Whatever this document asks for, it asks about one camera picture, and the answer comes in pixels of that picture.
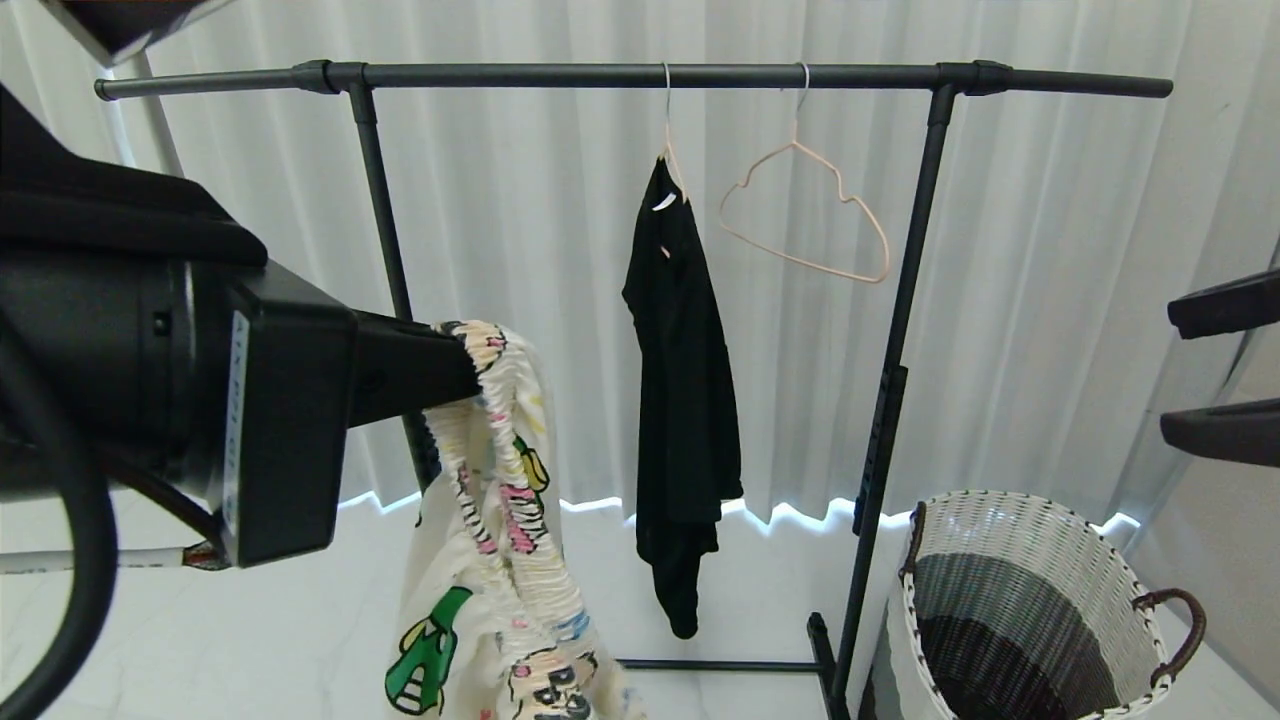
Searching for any white laundry basket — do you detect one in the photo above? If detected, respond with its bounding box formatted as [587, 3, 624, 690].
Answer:
[895, 490, 1208, 720]

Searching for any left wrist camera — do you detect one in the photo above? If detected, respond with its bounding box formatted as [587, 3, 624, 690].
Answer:
[0, 0, 269, 266]

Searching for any white curtain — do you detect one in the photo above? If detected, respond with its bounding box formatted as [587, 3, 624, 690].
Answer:
[0, 0, 1280, 536]

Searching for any black garment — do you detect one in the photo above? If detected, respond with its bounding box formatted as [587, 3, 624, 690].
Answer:
[622, 158, 744, 641]

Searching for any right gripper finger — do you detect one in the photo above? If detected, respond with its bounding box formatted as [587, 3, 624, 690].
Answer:
[1167, 268, 1280, 341]
[1160, 398, 1280, 468]

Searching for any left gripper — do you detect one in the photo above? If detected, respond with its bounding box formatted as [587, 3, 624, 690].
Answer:
[0, 250, 358, 569]

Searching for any black clothes rack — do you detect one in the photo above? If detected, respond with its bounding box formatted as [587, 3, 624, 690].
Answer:
[95, 60, 1173, 720]

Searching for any pink clothes hanger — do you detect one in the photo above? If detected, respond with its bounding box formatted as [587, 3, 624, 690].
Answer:
[718, 62, 891, 284]
[655, 62, 693, 261]

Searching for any cream printed garment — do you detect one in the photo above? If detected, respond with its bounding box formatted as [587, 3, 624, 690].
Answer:
[385, 320, 651, 720]

